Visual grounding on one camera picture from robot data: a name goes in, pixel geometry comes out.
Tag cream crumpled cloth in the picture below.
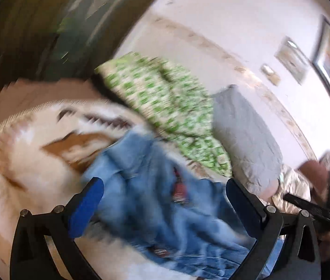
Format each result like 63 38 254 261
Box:
271 164 311 214

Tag beige leaf pattern blanket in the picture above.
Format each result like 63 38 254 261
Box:
0 78 233 280

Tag small framed wall picture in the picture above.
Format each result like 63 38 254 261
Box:
275 37 309 85

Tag green white patterned pillow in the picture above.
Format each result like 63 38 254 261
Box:
95 52 232 177

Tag brown wooden bed frame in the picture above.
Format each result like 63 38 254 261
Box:
298 160 330 195

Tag grey quilted pillow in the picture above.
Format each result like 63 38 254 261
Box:
212 85 283 202

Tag blue denim jeans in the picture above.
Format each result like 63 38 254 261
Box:
81 129 255 279

